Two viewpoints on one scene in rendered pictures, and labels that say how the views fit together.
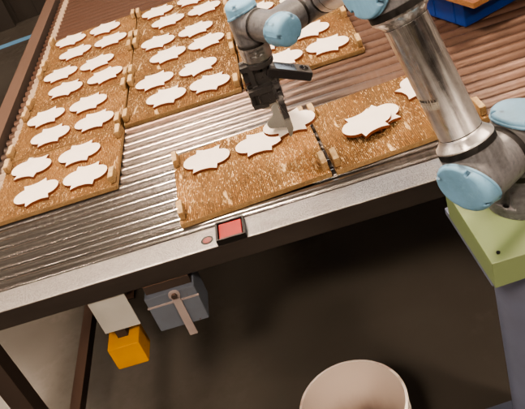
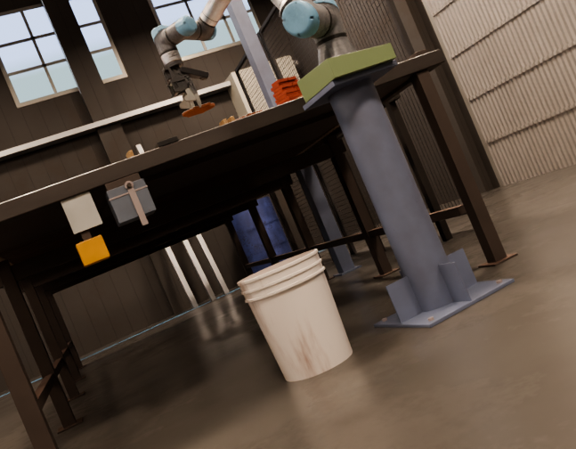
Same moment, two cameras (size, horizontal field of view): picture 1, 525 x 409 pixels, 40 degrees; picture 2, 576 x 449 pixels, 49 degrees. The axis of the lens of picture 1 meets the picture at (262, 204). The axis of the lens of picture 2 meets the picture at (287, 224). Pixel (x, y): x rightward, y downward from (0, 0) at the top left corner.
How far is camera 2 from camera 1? 1.83 m
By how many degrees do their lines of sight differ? 42
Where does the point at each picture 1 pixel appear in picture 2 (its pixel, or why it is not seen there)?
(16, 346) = not seen: outside the picture
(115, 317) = (83, 216)
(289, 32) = (190, 22)
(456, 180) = (292, 12)
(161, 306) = (119, 197)
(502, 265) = (334, 61)
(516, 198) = (333, 48)
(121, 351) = (86, 245)
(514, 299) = (357, 126)
